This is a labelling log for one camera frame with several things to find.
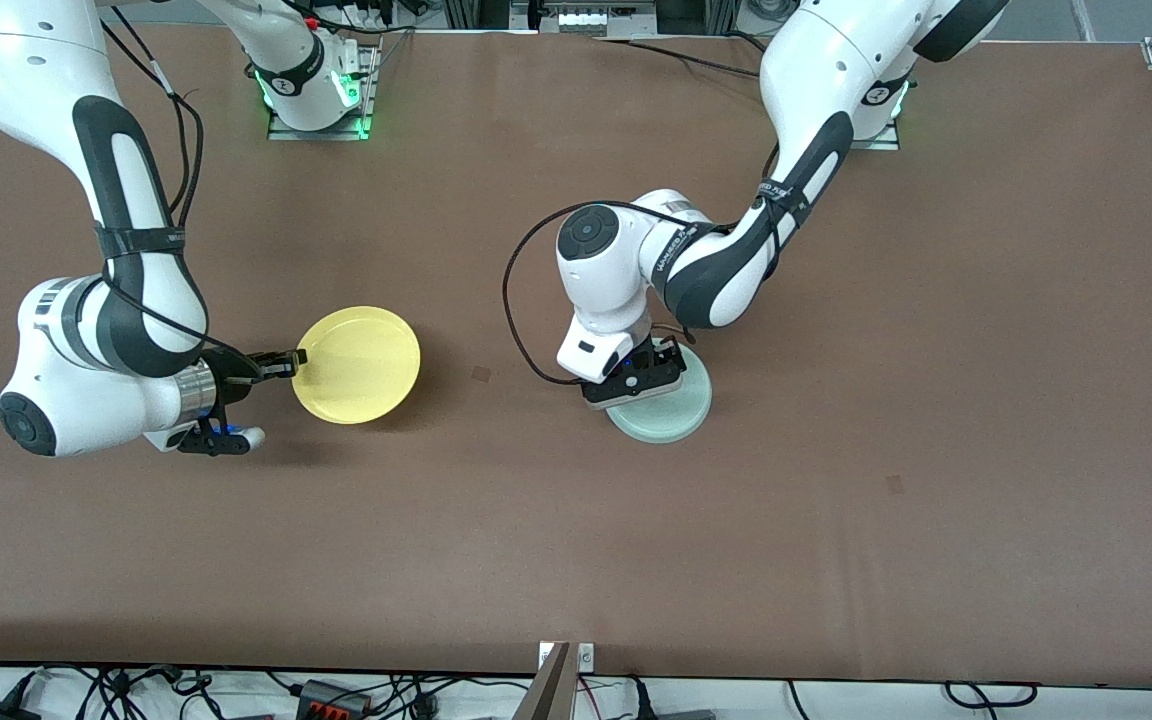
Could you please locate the pale green round plate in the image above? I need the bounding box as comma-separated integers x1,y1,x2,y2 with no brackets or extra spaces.
603,344,714,445

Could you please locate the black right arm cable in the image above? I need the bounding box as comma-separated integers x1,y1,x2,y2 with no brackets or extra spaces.
99,20,252,366

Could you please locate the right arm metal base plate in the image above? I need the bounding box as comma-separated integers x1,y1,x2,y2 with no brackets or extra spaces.
267,38,383,142

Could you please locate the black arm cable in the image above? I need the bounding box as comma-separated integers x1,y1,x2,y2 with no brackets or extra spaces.
502,140,807,387
99,20,252,366

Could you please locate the aluminium frame with equipment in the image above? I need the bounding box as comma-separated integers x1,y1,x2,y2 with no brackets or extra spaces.
441,0,742,37

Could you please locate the white mounting bracket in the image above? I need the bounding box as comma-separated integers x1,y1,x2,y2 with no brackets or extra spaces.
537,642,596,672

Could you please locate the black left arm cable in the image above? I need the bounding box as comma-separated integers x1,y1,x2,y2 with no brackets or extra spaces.
502,140,807,387

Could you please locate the black looped floor cable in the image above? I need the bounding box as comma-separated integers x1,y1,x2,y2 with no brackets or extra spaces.
943,681,1040,710

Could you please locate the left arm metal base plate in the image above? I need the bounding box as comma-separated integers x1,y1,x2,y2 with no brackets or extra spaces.
851,80,903,152

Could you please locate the black cable across table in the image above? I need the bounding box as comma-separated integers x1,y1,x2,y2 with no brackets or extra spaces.
591,33,769,81

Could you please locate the yellow round plate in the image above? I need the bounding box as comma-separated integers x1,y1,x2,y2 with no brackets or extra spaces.
292,306,423,426

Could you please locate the black red power strip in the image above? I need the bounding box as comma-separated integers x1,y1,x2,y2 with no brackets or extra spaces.
294,679,375,720

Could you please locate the grey slanted post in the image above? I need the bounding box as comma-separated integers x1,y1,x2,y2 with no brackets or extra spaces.
513,641,574,720

